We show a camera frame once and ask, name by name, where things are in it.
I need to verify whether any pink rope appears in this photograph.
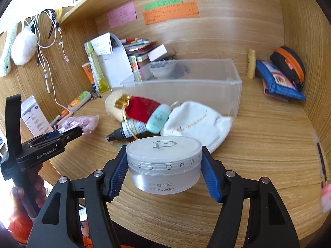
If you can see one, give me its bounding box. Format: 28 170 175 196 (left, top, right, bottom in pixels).
57 115 100 135

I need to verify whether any dark green spray bottle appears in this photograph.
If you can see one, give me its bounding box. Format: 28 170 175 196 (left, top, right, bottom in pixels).
106 119 154 142

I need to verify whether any white drawstring pouch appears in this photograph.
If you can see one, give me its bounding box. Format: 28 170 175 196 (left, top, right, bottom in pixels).
161 101 233 153

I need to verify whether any teal small bottle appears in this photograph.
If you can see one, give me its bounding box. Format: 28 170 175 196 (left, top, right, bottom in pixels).
146 104 170 134

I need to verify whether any red velvet pouch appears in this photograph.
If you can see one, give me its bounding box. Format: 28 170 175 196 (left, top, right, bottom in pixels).
114 94 161 123

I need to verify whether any beige foam jar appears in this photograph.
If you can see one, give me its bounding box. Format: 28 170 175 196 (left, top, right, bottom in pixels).
105 90 128 123

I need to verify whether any person's left hand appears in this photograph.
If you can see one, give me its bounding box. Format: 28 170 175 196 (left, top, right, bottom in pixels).
12 163 43 222

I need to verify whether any person's right hand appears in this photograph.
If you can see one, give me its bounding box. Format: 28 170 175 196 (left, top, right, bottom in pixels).
320 184 331 213

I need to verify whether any orange marker pen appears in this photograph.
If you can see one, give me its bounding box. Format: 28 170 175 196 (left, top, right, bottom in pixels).
50 109 73 128

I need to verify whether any white medicine box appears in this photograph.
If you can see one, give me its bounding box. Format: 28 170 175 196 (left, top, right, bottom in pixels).
21 95 53 137

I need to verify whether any white green orange tube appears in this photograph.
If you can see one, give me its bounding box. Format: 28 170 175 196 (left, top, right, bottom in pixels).
67 91 91 113

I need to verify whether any metal nail clipper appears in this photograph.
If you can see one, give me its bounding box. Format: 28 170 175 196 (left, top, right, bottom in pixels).
90 90 102 100

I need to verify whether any yellow green spray bottle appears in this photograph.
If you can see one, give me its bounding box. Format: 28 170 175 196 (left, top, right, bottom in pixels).
84 42 110 93

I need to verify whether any clear plastic storage bin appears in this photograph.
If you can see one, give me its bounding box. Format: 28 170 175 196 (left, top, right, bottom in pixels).
122 59 242 118

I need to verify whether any white fluffy duster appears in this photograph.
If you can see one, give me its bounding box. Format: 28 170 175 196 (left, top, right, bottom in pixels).
11 26 38 66

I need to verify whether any white paper bag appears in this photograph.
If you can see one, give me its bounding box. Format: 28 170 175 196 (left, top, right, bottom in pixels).
90 32 132 88

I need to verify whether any fruit pattern box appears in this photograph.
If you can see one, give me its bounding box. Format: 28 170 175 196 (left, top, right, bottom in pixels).
128 55 142 82

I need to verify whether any blue zip pouch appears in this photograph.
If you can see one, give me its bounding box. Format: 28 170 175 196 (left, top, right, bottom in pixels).
256 60 306 100

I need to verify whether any stack of books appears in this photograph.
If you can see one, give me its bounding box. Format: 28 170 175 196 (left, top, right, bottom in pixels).
120 38 157 58

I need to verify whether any yellow sunscreen bottle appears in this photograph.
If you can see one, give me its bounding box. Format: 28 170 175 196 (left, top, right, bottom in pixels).
247 49 256 79

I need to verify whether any white small box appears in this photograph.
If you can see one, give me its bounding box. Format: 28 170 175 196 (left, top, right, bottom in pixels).
148 44 176 62

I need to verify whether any black orange round case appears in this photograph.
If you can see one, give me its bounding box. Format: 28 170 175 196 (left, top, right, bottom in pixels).
270 46 306 91

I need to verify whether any pink sticky note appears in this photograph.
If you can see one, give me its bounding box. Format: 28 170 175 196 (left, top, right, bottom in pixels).
107 2 137 29

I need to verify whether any orange sticky note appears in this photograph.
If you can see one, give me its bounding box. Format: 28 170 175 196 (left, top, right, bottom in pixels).
143 1 200 25

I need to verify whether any green sticky note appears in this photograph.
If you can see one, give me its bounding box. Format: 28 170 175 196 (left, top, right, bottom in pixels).
144 0 182 11

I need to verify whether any white earphone cable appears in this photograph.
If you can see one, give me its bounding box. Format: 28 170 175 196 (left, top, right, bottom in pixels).
31 8 71 112

